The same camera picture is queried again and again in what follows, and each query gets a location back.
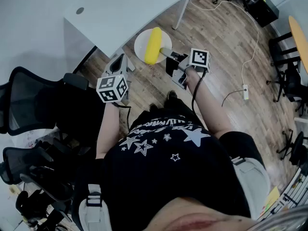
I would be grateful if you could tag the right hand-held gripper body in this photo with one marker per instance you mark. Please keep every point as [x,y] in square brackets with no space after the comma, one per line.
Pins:
[199,59]

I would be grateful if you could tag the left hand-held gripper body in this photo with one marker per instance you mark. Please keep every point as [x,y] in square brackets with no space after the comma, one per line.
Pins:
[111,88]

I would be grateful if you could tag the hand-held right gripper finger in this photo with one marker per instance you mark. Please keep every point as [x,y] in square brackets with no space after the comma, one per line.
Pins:
[168,52]

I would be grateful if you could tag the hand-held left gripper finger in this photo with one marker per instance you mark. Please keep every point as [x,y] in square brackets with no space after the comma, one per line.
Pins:
[125,65]
[110,65]

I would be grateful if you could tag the white round plate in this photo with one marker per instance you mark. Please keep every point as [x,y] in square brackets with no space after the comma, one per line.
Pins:
[166,41]

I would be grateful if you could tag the yellow corn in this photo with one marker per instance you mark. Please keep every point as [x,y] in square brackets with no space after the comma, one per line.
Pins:
[153,46]

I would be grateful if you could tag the person's right forearm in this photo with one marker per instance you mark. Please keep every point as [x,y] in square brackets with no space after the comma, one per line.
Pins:
[209,105]

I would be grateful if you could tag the person's left forearm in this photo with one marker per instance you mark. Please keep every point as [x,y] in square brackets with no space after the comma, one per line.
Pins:
[108,129]

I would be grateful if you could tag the person's black shoe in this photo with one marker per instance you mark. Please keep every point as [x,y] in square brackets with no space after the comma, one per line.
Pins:
[153,107]
[172,95]

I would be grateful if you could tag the white table leg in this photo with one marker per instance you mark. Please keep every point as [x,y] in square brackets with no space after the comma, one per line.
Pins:
[183,11]

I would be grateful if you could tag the white power strip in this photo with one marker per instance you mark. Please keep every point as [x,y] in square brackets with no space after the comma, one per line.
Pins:
[245,92]

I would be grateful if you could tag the grey table grommet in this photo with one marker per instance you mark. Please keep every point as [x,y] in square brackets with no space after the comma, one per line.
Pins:
[80,10]

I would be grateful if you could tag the black box with green light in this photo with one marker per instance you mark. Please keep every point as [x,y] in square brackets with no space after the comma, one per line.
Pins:
[263,9]

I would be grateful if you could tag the black mesh office chair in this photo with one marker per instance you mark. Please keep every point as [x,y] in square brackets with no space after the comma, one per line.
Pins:
[31,100]
[26,162]

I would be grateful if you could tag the round wooden table edge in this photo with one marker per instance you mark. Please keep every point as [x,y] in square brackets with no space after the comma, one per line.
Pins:
[299,40]

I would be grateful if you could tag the person's black star shirt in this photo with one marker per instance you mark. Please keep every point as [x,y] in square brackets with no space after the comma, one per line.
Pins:
[168,177]

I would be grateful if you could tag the person's chin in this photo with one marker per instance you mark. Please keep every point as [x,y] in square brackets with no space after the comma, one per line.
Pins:
[199,215]

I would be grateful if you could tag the yellow sticky note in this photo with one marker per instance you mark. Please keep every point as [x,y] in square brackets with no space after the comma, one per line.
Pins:
[272,197]

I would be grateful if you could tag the black frame chair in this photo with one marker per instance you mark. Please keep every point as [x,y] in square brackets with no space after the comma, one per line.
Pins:
[286,64]

